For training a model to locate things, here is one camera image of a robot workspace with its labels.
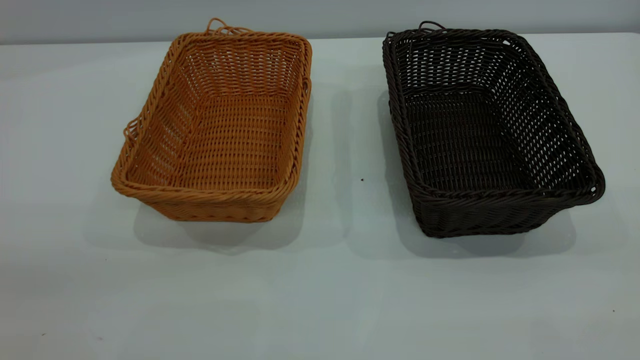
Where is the orange-brown wicker basket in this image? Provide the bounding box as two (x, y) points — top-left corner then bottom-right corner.
(110, 18), (313, 223)

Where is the dark brown wicker basket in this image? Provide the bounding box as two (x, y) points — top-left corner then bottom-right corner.
(382, 21), (606, 239)

